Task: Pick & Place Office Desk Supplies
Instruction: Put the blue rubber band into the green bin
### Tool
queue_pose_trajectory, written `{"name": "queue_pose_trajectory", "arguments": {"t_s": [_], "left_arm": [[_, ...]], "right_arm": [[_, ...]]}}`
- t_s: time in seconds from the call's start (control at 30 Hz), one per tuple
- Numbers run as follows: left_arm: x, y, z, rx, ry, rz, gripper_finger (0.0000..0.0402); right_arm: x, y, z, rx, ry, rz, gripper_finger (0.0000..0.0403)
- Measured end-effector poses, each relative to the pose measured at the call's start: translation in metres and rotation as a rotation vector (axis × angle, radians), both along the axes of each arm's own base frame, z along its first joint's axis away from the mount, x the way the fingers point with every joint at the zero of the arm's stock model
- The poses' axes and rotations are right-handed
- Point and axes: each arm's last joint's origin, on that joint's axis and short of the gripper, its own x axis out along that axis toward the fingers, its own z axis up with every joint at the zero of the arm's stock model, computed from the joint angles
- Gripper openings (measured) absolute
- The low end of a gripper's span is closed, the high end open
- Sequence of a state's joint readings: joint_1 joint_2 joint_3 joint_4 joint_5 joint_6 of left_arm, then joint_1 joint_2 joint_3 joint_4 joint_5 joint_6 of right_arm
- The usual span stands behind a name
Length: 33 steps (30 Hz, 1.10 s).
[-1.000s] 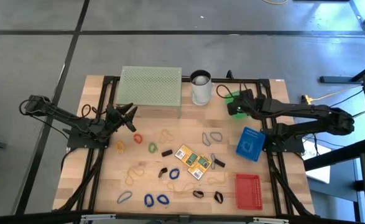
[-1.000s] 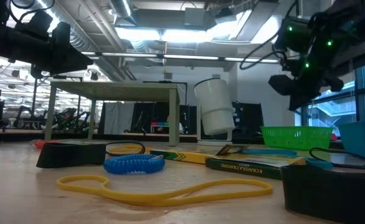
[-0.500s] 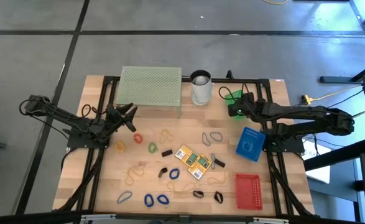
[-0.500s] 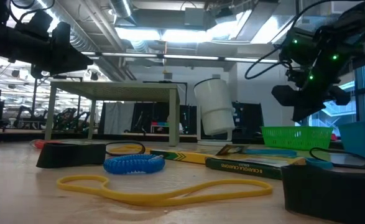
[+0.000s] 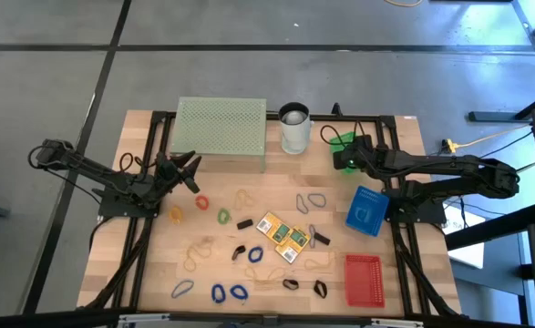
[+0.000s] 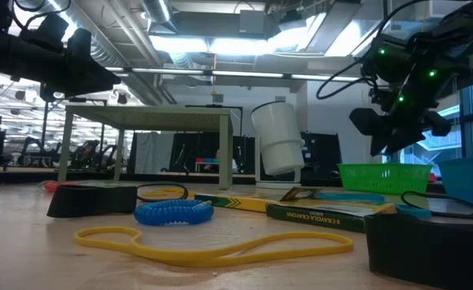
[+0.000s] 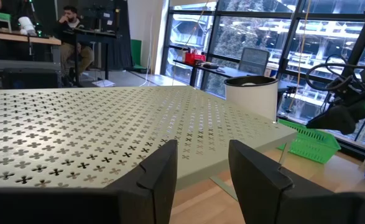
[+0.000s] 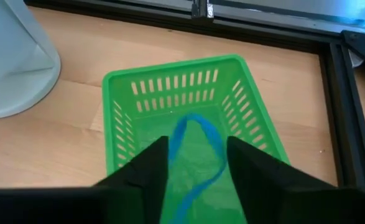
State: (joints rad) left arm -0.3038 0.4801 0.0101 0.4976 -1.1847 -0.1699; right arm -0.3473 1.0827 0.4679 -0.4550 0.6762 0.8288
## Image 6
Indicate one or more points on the large yellow rubber band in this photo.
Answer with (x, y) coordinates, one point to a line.
(204, 258)

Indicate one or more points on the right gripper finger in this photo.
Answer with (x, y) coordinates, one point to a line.
(383, 141)
(409, 139)

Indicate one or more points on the black background partition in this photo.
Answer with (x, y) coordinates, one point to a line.
(320, 153)

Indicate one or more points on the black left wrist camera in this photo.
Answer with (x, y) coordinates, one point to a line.
(46, 30)

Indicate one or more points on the rectangular metal air duct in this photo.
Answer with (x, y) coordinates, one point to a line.
(333, 28)

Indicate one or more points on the black table frame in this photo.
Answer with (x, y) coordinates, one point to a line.
(26, 176)

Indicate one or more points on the long ceiling light strip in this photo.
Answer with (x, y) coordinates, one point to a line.
(244, 74)

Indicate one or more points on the blue coil wristband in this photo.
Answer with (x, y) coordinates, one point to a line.
(155, 215)

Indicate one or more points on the green plastic basket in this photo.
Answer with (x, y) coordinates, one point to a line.
(385, 179)

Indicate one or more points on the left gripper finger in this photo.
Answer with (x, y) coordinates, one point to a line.
(95, 78)

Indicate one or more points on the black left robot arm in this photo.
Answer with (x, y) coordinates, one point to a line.
(2, 52)

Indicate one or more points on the Crayola crayon box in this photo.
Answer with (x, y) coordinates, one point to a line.
(312, 219)
(252, 203)

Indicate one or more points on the orange rubber band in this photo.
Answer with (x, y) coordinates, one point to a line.
(55, 187)

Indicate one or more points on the person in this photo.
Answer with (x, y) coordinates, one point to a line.
(218, 154)

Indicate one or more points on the blue plastic basket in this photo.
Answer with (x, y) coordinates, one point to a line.
(470, 181)

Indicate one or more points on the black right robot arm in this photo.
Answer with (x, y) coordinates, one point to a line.
(461, 24)

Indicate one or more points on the grey hanging cloth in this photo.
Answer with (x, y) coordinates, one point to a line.
(151, 153)

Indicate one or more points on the background robot arms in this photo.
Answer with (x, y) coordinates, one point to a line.
(85, 155)

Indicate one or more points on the green perforated metal shelf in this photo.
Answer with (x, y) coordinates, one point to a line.
(147, 117)

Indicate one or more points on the white cup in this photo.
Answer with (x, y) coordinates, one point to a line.
(278, 137)

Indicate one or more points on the grey ceiling box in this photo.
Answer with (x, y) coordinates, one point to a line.
(252, 22)

